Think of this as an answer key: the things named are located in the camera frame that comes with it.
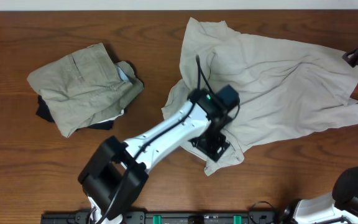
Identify light grey t-shirt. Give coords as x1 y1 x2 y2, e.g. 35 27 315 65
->
162 18 358 175

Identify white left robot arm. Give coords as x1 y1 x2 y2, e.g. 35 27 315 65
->
78 86 239 223

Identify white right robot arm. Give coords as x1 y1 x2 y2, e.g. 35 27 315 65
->
280 48 358 224

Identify folded khaki shorts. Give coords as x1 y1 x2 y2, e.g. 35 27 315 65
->
27 43 144 138

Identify black garment under shorts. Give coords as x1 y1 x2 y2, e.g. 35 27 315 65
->
36 95 55 123

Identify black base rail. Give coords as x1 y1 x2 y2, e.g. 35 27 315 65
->
40 202 282 224

